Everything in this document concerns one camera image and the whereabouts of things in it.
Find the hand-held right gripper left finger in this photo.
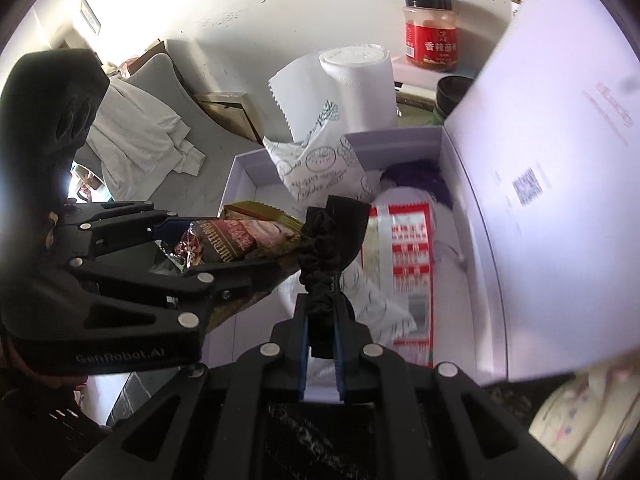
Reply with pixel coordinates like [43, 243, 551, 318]
[60, 294, 311, 480]

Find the grey chair cushion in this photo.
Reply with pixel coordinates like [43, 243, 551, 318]
[85, 52, 266, 221]

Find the lavender gift box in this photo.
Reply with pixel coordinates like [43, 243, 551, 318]
[202, 0, 640, 406]

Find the red snack packet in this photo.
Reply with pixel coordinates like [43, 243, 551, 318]
[360, 202, 436, 368]

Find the leaning gold picture frame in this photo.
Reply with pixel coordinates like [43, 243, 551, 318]
[192, 91, 266, 148]

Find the red sauce jar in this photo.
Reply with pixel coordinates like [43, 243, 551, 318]
[402, 0, 458, 72]

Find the white cloth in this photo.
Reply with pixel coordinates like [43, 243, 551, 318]
[82, 77, 207, 201]

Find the printed tissue packet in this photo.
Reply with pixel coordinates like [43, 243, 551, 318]
[262, 135, 381, 206]
[280, 260, 418, 361]

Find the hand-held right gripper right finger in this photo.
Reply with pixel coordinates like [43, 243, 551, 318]
[332, 300, 576, 480]

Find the white cartoon water bottle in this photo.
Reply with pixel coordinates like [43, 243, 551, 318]
[527, 360, 640, 480]

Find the brown snack packet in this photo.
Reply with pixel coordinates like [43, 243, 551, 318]
[172, 200, 313, 331]

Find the black scrunchie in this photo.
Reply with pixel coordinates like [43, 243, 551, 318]
[297, 195, 373, 361]

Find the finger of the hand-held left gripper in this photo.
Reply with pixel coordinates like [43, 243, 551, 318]
[5, 257, 282, 347]
[52, 200, 181, 261]

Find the white paper towel roll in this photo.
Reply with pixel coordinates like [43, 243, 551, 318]
[268, 45, 398, 148]

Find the small wall picture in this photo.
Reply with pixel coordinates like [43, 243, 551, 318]
[79, 0, 103, 36]

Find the cardboard box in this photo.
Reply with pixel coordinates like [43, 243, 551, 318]
[132, 39, 168, 68]

